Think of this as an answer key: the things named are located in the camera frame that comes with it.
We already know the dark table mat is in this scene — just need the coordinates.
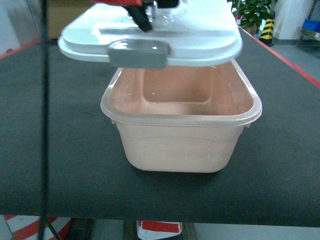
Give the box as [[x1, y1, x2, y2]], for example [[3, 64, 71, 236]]
[[0, 26, 320, 228]]

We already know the yellow black striped bollard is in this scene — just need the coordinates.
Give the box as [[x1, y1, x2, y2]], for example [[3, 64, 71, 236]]
[[259, 10, 276, 47]]

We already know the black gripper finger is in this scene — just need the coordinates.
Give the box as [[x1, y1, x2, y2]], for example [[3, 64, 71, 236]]
[[126, 5, 153, 33]]

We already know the striped traffic cone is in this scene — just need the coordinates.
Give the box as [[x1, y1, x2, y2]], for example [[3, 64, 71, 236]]
[[136, 220, 183, 240], [4, 215, 72, 240]]

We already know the middle striped traffic cone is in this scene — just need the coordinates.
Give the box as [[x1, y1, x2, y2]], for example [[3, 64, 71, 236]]
[[136, 220, 183, 240]]

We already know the white plastic box lid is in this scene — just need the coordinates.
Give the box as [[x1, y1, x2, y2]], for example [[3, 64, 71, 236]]
[[58, 0, 243, 69]]

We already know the black hanging cable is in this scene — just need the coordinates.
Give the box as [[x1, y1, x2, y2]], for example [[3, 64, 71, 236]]
[[39, 0, 62, 240]]

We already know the side blue bin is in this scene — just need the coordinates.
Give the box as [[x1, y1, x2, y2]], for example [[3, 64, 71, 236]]
[[302, 19, 320, 33]]

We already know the green potted plant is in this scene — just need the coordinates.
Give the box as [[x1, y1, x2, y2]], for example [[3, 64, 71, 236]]
[[227, 0, 272, 36]]

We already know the left striped traffic cone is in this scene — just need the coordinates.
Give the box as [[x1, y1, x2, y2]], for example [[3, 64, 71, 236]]
[[4, 215, 72, 240]]

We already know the pink plastic storage box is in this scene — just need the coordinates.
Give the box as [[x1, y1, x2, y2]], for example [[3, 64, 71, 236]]
[[100, 60, 262, 173]]

